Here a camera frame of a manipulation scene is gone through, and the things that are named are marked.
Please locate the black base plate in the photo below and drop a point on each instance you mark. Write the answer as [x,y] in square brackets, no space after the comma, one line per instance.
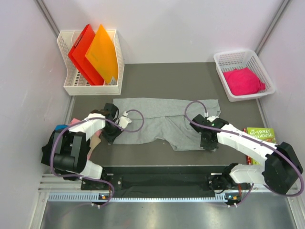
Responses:
[165,181]

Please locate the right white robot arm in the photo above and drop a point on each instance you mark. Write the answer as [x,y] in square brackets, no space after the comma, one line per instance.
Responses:
[277,166]

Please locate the white mesh basket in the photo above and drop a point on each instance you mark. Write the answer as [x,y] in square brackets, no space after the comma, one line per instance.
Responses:
[238,59]

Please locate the white file organizer basket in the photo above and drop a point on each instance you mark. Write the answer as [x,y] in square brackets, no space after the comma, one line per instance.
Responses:
[75,83]

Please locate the grey t shirt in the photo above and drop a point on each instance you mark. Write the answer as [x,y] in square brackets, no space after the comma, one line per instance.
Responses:
[163,119]

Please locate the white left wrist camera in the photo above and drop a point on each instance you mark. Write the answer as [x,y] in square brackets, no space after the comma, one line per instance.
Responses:
[124,120]

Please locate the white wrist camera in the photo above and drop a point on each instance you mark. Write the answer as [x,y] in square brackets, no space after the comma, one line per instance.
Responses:
[211,118]
[124,120]

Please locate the orange plastic folder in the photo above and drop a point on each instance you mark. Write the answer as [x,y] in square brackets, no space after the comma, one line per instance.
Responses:
[102,56]

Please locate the red plastic folder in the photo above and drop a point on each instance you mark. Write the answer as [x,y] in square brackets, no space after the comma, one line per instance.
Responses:
[77,56]

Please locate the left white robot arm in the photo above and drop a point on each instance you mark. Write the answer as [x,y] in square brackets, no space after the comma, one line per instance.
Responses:
[93,123]

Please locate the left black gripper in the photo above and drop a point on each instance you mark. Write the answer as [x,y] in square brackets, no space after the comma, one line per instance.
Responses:
[110,139]

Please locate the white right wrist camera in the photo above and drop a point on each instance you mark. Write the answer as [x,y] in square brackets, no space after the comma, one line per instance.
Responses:
[211,118]

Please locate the aluminium frame rail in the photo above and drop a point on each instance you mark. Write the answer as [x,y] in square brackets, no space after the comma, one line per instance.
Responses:
[84,190]

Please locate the magenta t shirt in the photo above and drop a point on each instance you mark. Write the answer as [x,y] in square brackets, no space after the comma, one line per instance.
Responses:
[243,82]

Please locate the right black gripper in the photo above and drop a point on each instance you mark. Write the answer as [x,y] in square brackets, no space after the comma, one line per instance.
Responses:
[208,147]

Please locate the tan t shirt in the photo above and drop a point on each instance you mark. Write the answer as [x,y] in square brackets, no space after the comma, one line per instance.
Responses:
[95,140]

